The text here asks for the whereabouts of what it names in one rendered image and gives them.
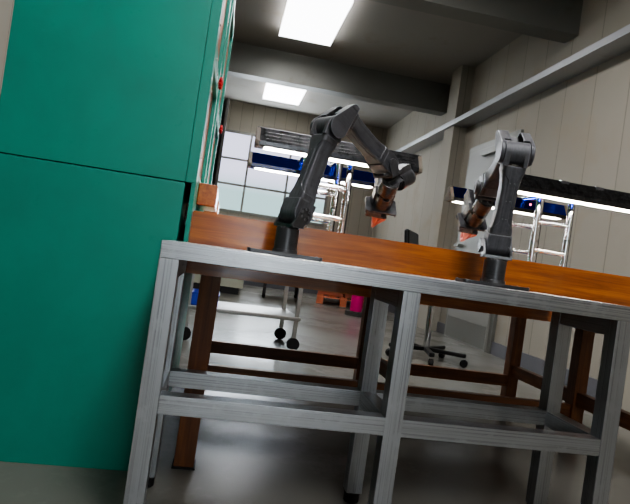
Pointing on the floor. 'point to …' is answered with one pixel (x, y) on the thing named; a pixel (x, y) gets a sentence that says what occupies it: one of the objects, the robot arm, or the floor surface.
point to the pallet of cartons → (333, 297)
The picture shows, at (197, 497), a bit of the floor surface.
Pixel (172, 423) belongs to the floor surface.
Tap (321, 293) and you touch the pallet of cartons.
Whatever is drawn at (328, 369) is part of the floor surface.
